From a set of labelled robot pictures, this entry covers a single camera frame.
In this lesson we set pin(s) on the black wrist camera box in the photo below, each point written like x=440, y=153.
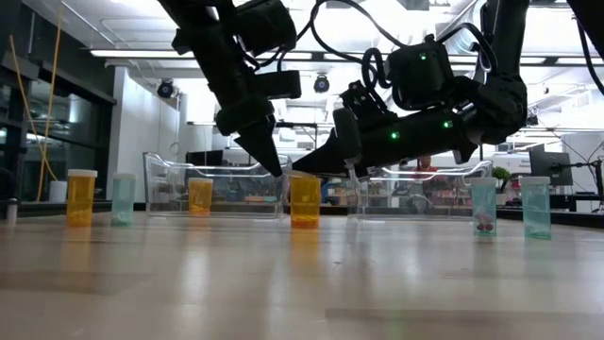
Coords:
x=266, y=26
x=420, y=71

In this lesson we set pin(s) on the teal pill bottle white cap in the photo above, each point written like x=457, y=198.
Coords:
x=123, y=200
x=535, y=208

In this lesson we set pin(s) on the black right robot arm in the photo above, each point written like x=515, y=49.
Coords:
x=505, y=94

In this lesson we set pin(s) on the green potted plant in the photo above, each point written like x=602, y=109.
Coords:
x=501, y=175

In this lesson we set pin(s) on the white cup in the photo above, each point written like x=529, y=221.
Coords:
x=58, y=191

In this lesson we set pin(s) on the small white capped post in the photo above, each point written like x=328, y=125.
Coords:
x=12, y=212

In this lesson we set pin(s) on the black overhead light beam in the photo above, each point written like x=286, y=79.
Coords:
x=141, y=53

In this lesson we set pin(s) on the teal pill bottle red pills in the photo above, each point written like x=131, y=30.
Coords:
x=483, y=203

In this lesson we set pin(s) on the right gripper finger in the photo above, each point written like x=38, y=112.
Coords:
x=330, y=163

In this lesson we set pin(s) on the person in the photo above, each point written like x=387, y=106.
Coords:
x=425, y=166

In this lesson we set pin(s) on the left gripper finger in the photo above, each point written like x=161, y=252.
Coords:
x=264, y=141

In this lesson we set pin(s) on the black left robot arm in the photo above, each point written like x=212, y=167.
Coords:
x=203, y=23

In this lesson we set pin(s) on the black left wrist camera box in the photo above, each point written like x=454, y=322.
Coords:
x=266, y=26

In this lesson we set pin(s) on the black background monitor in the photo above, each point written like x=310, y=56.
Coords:
x=204, y=158

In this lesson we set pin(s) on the round black ceiling camera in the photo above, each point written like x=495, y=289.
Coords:
x=322, y=84
x=165, y=89

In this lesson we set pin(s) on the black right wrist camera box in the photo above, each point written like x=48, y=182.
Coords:
x=420, y=71

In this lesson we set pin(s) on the clear plastic bin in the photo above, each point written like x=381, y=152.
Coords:
x=448, y=208
x=165, y=189

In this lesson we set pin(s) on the orange pill bottle white cap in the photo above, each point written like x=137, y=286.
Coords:
x=200, y=196
x=305, y=203
x=81, y=200

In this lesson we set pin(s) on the black monitor on arm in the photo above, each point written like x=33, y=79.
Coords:
x=549, y=167

